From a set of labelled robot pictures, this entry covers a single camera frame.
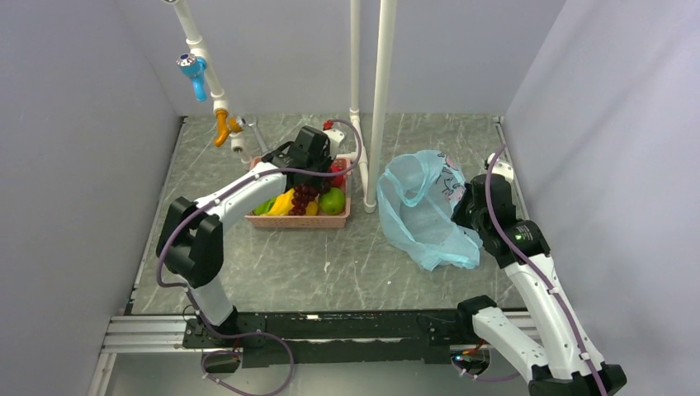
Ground red fake apple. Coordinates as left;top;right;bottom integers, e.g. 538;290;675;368
329;164;345;188

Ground dark fake grapes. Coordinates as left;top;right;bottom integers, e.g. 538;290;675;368
287;184;331;216

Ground green fake lime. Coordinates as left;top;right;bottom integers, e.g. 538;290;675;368
318;187;346;215

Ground yellow fake lemon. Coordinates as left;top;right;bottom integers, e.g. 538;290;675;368
305;200;319;216

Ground light blue plastic bag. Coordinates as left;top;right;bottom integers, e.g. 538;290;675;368
377;150;483;271

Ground yellow fake banana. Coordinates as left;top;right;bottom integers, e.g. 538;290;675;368
264;189;295;216

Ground small green fake fruit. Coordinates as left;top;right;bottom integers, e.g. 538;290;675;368
253;198;277;216

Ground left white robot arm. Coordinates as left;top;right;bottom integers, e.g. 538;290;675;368
156;126;344;347

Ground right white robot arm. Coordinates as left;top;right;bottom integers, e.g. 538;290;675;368
452;174;627;395

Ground pink plastic basket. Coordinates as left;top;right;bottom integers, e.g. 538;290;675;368
245;172;352;229

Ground silver wrench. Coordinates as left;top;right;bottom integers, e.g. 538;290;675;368
245;116;270;156

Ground orange plastic faucet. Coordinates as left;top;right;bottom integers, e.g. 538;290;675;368
213;108;245;147

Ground blue plastic faucet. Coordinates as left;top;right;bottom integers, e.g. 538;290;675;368
177;53;208;101

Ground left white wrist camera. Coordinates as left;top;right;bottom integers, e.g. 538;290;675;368
322;120;345;158

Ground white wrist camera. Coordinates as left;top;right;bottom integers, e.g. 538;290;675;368
485;153;515;183
322;120;345;158

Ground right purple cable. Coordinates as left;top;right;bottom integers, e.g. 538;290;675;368
451;144;609;396

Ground purple cable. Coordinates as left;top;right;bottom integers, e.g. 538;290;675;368
451;144;609;396
155;119;364;396

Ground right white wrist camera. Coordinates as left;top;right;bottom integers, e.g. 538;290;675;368
485;153;515;183

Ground white pvc pipe frame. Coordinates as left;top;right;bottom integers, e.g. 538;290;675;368
163;0;400;215

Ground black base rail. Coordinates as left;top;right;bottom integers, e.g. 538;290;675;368
182;309;489;368

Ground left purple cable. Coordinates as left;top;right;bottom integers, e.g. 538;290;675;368
155;119;364;396

